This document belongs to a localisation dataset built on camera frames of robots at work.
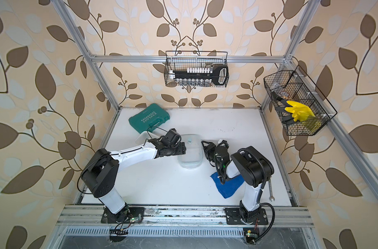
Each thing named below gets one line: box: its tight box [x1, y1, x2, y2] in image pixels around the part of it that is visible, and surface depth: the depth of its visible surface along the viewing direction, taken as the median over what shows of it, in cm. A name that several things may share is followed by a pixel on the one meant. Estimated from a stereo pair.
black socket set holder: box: [172, 64, 229, 87], surface depth 86 cm
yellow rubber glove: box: [284, 100, 316, 122], surface depth 68 cm
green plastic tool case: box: [128, 103, 170, 134], surface depth 111 cm
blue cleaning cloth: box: [209, 171, 245, 199], surface depth 84 cm
